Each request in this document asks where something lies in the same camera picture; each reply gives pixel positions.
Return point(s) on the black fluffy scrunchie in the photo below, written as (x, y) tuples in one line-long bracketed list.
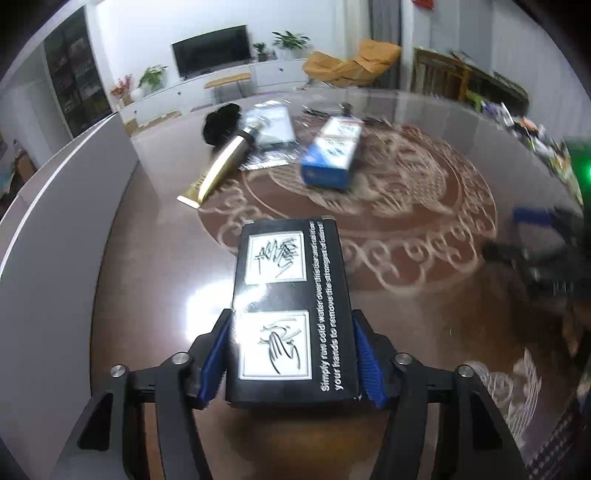
[(220, 124)]

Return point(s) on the black television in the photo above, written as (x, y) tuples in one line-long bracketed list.
[(209, 51)]

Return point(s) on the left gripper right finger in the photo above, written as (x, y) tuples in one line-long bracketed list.
[(474, 441)]

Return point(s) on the black printed box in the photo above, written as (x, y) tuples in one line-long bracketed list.
[(291, 338)]

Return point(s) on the red wall hanging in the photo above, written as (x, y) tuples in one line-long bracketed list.
[(425, 4)]

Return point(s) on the green potted plant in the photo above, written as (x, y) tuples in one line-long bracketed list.
[(152, 77), (290, 45)]

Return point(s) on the white tv cabinet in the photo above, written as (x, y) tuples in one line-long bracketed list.
[(183, 97)]

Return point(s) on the blue white box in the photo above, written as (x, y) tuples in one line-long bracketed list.
[(328, 160)]

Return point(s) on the clear plastic packet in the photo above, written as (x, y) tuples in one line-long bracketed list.
[(275, 143)]

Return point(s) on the orange lounge chair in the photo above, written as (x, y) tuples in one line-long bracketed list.
[(374, 58)]

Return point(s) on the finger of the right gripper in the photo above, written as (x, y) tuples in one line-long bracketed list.
[(540, 216), (547, 267)]

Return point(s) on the red flower vase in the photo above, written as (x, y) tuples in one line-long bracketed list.
[(122, 89)]

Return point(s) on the gold cosmetic tube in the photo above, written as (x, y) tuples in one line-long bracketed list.
[(226, 160)]

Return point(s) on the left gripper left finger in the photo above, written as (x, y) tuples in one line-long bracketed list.
[(108, 439)]

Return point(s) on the small wooden bench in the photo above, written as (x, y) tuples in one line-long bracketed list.
[(237, 80)]

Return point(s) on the green potted plant right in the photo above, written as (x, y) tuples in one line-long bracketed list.
[(290, 45)]

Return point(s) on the wooden side table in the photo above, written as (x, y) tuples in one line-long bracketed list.
[(451, 78)]

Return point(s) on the green potted plant left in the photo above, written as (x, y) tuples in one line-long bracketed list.
[(152, 77)]

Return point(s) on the dark glass display cabinet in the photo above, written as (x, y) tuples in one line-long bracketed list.
[(74, 74)]

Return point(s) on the white storage bin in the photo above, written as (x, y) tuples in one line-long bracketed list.
[(49, 272)]

